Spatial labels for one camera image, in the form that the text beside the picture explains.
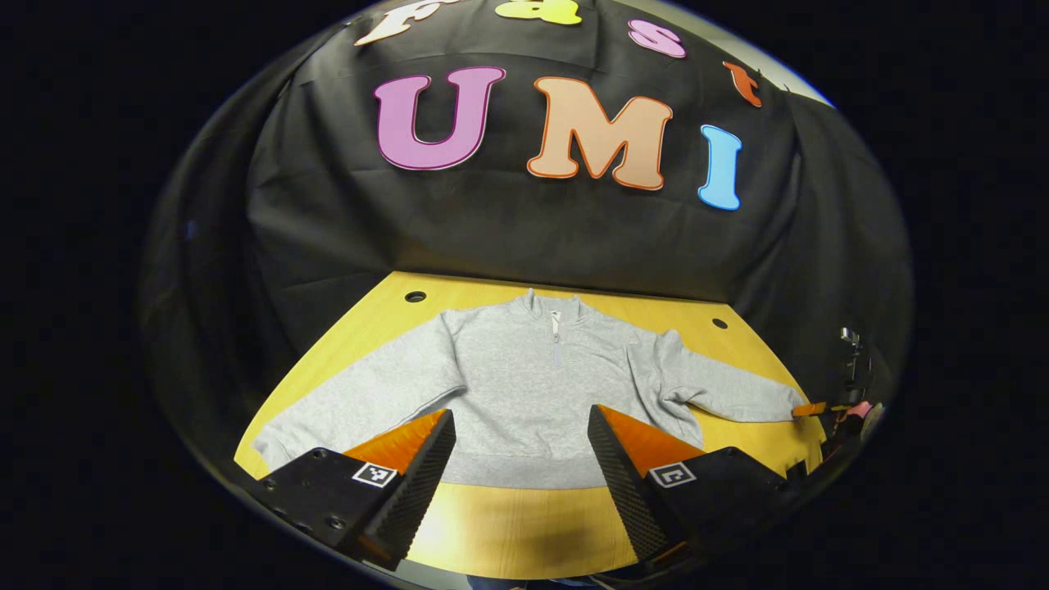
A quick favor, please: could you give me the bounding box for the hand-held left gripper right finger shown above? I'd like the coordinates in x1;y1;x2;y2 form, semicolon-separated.
587;403;808;574

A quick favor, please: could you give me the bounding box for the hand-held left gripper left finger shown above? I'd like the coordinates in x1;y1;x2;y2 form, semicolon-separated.
250;408;457;572

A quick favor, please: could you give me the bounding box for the grey zip-neck sweatshirt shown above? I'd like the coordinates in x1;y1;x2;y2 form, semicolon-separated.
252;288;808;491

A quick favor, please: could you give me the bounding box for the black backdrop cloth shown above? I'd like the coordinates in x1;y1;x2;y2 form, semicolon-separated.
139;0;915;492

